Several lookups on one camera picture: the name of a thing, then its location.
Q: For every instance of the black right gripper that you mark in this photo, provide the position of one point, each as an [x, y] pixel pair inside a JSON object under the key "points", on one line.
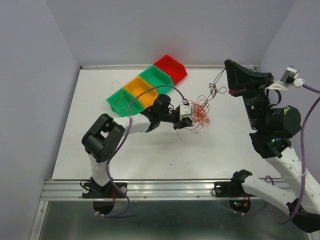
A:
{"points": [[241, 80]]}

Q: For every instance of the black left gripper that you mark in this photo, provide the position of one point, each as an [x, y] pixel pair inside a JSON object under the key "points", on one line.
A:
{"points": [[180, 124]]}

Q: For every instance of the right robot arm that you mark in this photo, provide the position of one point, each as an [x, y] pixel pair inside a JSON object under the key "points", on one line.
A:
{"points": [[302, 203]]}

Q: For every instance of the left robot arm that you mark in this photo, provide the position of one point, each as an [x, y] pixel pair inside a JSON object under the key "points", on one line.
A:
{"points": [[104, 138]]}

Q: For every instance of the green plastic bin near red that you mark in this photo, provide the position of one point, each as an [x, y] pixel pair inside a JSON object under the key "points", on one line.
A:
{"points": [[156, 77]]}

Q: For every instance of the yellow plastic bin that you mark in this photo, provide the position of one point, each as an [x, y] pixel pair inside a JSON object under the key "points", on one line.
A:
{"points": [[138, 86]]}

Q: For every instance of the green plastic bin front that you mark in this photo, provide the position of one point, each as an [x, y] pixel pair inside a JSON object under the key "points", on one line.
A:
{"points": [[119, 103]]}

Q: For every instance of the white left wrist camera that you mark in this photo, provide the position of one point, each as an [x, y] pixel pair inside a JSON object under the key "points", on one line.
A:
{"points": [[185, 110]]}

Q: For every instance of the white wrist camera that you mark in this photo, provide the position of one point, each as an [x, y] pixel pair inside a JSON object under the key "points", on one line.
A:
{"points": [[290, 78], [185, 110]]}

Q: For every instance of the aluminium back rail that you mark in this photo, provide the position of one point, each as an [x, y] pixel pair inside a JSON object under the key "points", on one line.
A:
{"points": [[144, 66]]}

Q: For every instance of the aluminium rail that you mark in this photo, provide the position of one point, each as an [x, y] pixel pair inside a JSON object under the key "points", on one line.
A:
{"points": [[137, 190], [144, 66], [271, 136]]}

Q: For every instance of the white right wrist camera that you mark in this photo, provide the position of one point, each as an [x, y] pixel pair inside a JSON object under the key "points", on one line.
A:
{"points": [[290, 78]]}

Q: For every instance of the aluminium front rail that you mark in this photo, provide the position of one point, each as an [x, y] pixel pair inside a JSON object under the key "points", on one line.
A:
{"points": [[137, 190]]}

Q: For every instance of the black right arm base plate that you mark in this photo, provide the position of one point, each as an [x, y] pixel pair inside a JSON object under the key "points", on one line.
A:
{"points": [[229, 189]]}

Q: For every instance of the aluminium right side rail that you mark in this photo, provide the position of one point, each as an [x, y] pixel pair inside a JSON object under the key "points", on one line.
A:
{"points": [[271, 136]]}

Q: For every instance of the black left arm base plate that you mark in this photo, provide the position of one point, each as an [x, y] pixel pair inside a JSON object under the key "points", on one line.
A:
{"points": [[105, 191]]}

